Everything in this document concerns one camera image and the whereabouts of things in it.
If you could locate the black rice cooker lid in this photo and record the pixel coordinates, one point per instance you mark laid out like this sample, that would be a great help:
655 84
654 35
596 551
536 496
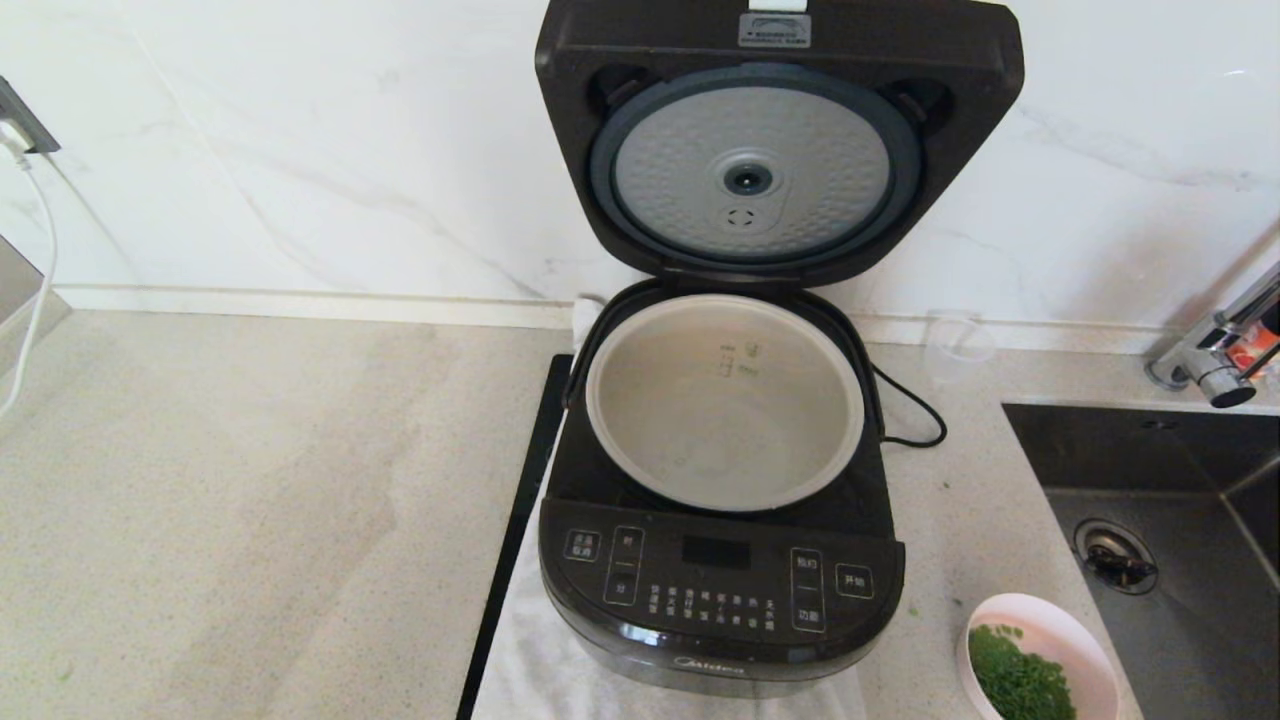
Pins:
780 40

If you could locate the pink bowl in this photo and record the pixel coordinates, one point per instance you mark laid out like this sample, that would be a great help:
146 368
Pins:
1075 640

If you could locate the white inner pot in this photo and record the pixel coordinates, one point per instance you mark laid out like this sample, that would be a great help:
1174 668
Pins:
720 430

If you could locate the black rice cooker body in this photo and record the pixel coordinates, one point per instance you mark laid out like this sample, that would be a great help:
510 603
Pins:
720 590

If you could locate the white towel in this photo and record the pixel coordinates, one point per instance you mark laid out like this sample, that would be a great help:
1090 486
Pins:
530 660

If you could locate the clear measuring cup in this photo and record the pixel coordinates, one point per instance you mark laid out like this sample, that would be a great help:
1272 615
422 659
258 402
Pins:
960 345

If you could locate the chopped green vegetables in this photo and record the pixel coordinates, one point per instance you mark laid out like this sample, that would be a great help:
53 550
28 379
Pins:
1015 680

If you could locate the metal sink drain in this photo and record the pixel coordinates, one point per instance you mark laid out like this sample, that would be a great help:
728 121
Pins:
1115 560

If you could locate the steel sink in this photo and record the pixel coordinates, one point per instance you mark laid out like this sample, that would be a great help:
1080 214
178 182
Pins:
1150 450

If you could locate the chrome faucet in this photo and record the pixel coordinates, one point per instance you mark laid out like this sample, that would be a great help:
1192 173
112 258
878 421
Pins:
1195 355

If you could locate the grey metal panel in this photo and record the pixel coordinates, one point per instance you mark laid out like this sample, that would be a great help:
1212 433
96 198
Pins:
15 290

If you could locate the dark wall socket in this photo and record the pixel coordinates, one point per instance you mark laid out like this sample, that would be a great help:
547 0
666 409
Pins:
22 118

